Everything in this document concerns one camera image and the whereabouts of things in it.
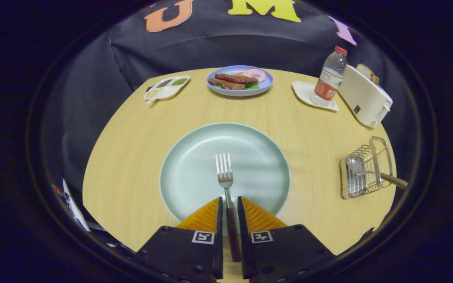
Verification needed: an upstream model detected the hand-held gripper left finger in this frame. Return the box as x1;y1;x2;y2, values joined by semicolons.
134;197;224;283

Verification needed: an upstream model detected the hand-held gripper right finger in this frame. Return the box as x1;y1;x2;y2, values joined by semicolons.
237;196;337;283

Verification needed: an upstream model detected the metal fork with wooden handle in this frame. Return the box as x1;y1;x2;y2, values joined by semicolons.
215;153;243;263

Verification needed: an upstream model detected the metal spoon with wooden handle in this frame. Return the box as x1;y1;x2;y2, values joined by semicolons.
346;156;408;190

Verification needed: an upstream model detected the light green plate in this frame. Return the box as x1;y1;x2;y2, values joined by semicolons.
159;122;291;226

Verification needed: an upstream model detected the green lettuce leaf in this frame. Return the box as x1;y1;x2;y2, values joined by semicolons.
213;81;259;90

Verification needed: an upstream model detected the brown meat slice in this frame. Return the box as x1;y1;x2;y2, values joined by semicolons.
208;78;247;90
215;74;258;84

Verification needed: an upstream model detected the blue plate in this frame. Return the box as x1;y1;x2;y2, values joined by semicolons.
206;65;274;97

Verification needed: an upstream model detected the white divided condiment dish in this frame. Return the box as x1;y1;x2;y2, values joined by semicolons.
143;75;191;104

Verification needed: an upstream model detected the white square coaster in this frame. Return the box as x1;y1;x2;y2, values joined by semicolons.
292;81;339;112

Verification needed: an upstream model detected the pink ham slice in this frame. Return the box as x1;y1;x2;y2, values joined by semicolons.
242;68;267;83

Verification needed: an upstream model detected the clear water bottle red cap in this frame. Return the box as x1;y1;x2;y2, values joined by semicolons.
310;46;348;107

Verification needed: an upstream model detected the white toaster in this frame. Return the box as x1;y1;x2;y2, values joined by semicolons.
337;65;393;128

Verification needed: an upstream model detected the toasted bread slice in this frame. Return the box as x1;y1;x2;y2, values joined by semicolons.
355;63;379;85

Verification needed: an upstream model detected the metal wire basket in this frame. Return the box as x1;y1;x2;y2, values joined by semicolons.
339;136;394;200

